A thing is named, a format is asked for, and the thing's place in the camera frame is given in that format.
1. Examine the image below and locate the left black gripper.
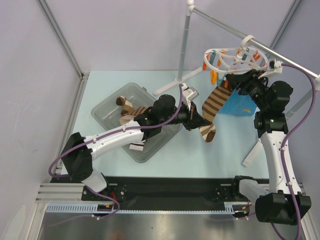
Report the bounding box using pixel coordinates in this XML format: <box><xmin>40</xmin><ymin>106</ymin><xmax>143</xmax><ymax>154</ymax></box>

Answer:
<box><xmin>159</xmin><ymin>101</ymin><xmax>208</xmax><ymax>132</ymax></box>

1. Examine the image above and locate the brown striped sock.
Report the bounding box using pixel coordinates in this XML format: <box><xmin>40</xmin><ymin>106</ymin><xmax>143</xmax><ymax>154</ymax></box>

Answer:
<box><xmin>199</xmin><ymin>84</ymin><xmax>232</xmax><ymax>143</ymax></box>
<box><xmin>116</xmin><ymin>96</ymin><xmax>147</xmax><ymax>116</ymax></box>

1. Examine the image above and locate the white black striped sock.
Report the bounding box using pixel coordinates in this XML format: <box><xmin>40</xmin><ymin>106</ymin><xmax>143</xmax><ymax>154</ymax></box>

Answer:
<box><xmin>129</xmin><ymin>142</ymin><xmax>145</xmax><ymax>152</ymax></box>

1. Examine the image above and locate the beige sock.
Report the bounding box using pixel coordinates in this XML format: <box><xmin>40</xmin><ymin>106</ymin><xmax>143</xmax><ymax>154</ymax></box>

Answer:
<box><xmin>119</xmin><ymin>115</ymin><xmax>135</xmax><ymax>125</ymax></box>

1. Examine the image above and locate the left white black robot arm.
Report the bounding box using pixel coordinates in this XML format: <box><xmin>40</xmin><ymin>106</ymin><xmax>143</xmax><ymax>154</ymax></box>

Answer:
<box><xmin>61</xmin><ymin>94</ymin><xmax>211</xmax><ymax>200</ymax></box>

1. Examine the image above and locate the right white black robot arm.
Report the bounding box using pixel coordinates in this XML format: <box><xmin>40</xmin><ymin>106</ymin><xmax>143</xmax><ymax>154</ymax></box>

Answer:
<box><xmin>226</xmin><ymin>69</ymin><xmax>312</xmax><ymax>225</ymax></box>

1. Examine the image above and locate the white round clip hanger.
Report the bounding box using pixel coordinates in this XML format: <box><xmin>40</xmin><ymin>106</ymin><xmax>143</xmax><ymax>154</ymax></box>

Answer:
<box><xmin>202</xmin><ymin>35</ymin><xmax>269</xmax><ymax>75</ymax></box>

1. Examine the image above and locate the blue cartoon print sock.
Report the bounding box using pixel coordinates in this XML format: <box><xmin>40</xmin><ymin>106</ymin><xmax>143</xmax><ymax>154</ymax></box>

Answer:
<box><xmin>218</xmin><ymin>92</ymin><xmax>257</xmax><ymax>117</ymax></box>

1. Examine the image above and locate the orange clothes clip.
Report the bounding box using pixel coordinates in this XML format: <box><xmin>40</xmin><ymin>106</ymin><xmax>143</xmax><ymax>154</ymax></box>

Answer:
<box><xmin>210</xmin><ymin>69</ymin><xmax>219</xmax><ymax>85</ymax></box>

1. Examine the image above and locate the teal clothes clip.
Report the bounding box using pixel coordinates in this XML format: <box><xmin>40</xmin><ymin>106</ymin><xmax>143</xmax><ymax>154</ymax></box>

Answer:
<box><xmin>209</xmin><ymin>50</ymin><xmax>216</xmax><ymax>66</ymax></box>

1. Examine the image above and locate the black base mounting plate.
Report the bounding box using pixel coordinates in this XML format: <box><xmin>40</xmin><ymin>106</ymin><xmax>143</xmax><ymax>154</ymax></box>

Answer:
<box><xmin>51</xmin><ymin>176</ymin><xmax>276</xmax><ymax>212</ymax></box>

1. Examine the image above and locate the clear grey plastic bin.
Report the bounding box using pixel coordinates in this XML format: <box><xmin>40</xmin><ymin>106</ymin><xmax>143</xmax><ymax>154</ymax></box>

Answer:
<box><xmin>91</xmin><ymin>82</ymin><xmax>184</xmax><ymax>164</ymax></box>

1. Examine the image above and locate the white metal drying rack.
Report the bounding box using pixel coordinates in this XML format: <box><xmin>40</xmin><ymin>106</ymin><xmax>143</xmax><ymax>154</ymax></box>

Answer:
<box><xmin>152</xmin><ymin>0</ymin><xmax>320</xmax><ymax>167</ymax></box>

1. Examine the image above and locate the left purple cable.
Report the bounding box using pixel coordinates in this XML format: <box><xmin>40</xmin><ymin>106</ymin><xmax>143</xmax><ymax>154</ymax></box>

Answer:
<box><xmin>47</xmin><ymin>84</ymin><xmax>185</xmax><ymax>221</ymax></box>

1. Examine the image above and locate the purple cable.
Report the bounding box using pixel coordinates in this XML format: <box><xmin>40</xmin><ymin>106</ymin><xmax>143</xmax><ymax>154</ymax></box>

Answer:
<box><xmin>47</xmin><ymin>84</ymin><xmax>185</xmax><ymax>221</ymax></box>
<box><xmin>271</xmin><ymin>62</ymin><xmax>316</xmax><ymax>240</ymax></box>

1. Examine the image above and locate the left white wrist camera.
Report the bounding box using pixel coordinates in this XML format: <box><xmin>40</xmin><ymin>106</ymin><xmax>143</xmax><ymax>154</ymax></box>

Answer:
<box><xmin>180</xmin><ymin>83</ymin><xmax>199</xmax><ymax>110</ymax></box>

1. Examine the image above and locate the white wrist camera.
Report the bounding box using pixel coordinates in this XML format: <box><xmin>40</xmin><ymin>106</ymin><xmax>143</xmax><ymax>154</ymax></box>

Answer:
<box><xmin>180</xmin><ymin>83</ymin><xmax>199</xmax><ymax>110</ymax></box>
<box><xmin>259</xmin><ymin>60</ymin><xmax>283</xmax><ymax>78</ymax></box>

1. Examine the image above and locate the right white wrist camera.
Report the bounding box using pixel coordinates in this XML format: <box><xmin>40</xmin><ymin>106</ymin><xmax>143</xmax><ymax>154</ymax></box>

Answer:
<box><xmin>259</xmin><ymin>60</ymin><xmax>283</xmax><ymax>78</ymax></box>

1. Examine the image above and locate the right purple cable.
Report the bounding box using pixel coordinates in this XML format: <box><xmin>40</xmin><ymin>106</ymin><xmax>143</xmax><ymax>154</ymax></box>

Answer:
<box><xmin>271</xmin><ymin>62</ymin><xmax>316</xmax><ymax>240</ymax></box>

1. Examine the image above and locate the white slotted cable duct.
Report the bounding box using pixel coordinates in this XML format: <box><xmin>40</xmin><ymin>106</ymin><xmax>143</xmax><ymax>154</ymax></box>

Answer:
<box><xmin>46</xmin><ymin>202</ymin><xmax>116</xmax><ymax>214</ymax></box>

